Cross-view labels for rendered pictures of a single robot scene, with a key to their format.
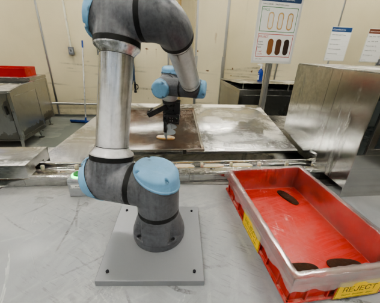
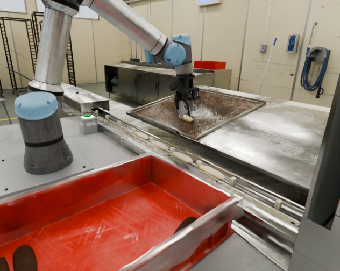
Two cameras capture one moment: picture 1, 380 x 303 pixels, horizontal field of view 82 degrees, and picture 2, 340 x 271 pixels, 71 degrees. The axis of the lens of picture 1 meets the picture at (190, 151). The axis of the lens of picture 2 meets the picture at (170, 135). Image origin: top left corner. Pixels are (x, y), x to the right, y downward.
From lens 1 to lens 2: 0.88 m
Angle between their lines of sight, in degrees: 53
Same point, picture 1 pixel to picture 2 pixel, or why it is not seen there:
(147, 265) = (10, 170)
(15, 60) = (219, 57)
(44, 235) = not seen: hidden behind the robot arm
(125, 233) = not seen: hidden behind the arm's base
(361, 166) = (326, 261)
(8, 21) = (225, 26)
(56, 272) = (7, 151)
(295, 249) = (63, 253)
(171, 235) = (35, 163)
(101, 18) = not seen: outside the picture
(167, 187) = (19, 111)
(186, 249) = (32, 179)
